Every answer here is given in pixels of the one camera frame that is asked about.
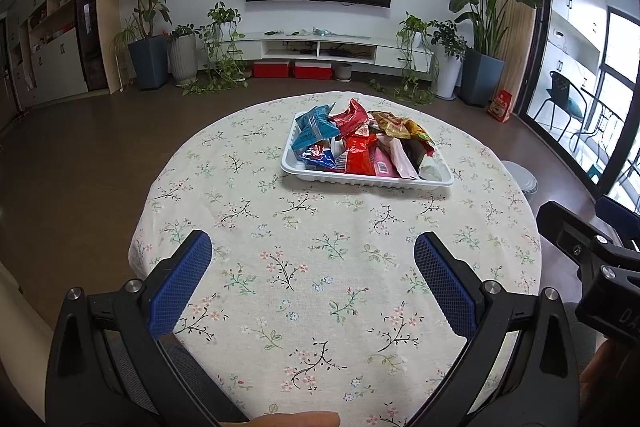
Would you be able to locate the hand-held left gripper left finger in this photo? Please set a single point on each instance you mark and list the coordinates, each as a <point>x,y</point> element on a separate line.
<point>182,284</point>

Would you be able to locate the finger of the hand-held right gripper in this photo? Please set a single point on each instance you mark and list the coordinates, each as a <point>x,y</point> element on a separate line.
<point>570,232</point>
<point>617,214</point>

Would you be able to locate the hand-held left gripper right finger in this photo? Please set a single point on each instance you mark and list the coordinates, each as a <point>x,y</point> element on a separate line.
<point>445,287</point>

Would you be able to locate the white foam tray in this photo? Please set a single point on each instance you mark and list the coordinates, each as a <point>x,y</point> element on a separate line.
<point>360,182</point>

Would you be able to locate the black snack packet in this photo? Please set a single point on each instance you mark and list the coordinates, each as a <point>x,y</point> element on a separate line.
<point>412,154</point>

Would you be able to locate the pale pink snack packet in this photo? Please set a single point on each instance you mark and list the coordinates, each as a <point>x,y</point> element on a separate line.
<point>400,157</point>

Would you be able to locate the large red snack packet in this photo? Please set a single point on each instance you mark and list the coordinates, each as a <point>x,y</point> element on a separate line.
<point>357,157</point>

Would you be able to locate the orange yellow snack packet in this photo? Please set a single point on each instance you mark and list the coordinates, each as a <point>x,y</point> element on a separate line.
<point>395,124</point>

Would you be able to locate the blue cookie packet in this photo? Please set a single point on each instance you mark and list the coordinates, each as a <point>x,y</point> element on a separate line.
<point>320,157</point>

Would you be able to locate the red foil packet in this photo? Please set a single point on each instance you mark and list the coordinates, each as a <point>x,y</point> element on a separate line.
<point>352,119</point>

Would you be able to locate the light blue snack packet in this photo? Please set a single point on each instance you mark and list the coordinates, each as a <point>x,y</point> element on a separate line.
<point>312,124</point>

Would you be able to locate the person's right hand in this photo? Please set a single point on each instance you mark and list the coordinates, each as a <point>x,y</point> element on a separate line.
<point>605,382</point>

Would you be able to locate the person's left hand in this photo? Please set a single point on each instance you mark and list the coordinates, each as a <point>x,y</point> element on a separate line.
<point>295,419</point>

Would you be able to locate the green stool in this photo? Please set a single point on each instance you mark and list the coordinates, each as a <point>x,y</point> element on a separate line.
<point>597,172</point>

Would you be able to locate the grey round trash can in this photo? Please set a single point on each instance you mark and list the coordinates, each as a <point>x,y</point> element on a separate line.
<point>522,179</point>

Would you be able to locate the black metal table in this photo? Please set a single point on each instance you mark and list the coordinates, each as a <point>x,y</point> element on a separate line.
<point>600,122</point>

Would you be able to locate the black metal chair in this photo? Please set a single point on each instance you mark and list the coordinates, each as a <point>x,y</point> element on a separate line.
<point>562,99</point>

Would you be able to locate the round floral tablecloth table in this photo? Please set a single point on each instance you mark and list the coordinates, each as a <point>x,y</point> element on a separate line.
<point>325,232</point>

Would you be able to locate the red printed bag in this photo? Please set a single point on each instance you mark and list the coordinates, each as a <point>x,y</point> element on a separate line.
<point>501,106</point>

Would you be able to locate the tall smooth white pot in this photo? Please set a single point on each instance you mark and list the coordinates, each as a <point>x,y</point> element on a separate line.
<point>447,74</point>

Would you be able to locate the white ribbed plant pot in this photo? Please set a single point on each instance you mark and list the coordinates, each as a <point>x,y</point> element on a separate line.
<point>182,57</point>

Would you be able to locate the bushy green plant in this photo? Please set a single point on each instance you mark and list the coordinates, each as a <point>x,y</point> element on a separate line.
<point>447,34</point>

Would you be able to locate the red storage box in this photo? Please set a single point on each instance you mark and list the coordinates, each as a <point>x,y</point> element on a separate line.
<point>312,70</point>
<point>271,69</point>

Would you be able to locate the trailing pothos plant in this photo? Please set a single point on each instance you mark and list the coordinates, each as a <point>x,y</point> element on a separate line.
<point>412,52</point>
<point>222,47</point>

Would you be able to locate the small grey plant pot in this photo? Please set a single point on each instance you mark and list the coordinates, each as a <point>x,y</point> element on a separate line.
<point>343,72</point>

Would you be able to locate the white television cabinet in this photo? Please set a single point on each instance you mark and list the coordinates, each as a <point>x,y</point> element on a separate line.
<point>390,52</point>

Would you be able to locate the small green plant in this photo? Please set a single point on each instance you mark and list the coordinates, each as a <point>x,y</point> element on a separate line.
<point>181,31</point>

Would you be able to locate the black set-top box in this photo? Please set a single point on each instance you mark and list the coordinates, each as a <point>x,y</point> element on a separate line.
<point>345,53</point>

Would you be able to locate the white wooden cabinets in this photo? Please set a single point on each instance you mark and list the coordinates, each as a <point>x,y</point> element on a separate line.
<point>55,47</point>

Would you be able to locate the black sliding door frame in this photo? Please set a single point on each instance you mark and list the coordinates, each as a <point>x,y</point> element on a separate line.
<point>545,7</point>

